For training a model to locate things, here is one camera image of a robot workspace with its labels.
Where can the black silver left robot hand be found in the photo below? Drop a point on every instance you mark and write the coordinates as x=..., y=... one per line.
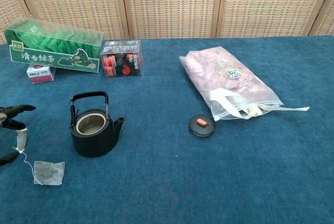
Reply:
x=10, y=124

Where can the green tea box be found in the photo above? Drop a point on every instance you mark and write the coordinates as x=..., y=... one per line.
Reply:
x=52, y=59

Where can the translucent bag pink contents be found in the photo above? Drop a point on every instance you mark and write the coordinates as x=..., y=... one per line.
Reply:
x=221, y=72

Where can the black teapot lid orange knob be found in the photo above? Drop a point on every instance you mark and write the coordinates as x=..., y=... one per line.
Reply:
x=202, y=130

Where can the small white pink box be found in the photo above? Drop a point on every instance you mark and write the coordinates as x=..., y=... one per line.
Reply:
x=39, y=76

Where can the woven wooden folding screen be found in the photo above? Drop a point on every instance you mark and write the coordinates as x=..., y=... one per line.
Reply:
x=169, y=4

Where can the clear box red black capsules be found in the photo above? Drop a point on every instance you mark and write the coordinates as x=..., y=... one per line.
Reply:
x=121, y=62

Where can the blue table cloth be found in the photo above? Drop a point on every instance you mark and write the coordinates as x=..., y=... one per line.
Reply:
x=182, y=182

